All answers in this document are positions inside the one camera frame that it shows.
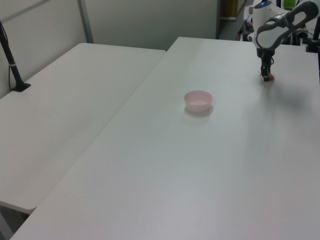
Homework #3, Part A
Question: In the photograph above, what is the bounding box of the black camera stand pole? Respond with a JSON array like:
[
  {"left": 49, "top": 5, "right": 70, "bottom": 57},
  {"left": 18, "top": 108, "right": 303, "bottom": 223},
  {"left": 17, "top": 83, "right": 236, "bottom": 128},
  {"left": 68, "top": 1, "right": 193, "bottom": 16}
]
[
  {"left": 0, "top": 19, "right": 32, "bottom": 94},
  {"left": 304, "top": 17, "right": 320, "bottom": 53}
]

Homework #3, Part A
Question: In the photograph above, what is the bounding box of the brown wooden board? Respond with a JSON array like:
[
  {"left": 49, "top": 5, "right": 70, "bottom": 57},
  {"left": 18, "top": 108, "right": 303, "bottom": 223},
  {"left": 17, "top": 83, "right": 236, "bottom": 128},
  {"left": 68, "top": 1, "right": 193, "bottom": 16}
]
[{"left": 223, "top": 0, "right": 239, "bottom": 19}]

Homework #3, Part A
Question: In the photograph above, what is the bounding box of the white side table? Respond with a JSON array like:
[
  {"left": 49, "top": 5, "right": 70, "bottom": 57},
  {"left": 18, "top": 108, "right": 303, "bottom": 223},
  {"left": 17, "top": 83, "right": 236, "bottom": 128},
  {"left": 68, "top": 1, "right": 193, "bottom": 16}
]
[{"left": 0, "top": 42, "right": 168, "bottom": 216}]

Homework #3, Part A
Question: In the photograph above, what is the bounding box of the grey partition frame post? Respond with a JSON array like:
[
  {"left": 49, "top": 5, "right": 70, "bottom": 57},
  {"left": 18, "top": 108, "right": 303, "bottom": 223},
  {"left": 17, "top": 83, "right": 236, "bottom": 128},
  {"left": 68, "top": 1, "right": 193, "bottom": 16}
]
[{"left": 76, "top": 0, "right": 95, "bottom": 44}]

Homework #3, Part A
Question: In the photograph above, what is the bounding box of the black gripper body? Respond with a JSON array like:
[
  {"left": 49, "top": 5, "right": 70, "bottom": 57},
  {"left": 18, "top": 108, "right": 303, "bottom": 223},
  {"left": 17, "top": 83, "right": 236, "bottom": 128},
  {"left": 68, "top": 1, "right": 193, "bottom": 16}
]
[{"left": 256, "top": 47, "right": 276, "bottom": 68}]

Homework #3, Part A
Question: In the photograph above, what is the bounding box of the pink plastic bowl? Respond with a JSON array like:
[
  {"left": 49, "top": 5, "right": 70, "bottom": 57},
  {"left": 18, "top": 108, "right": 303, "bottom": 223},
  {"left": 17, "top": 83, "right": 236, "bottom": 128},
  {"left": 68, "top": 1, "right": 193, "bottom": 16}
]
[{"left": 183, "top": 90, "right": 214, "bottom": 113}]

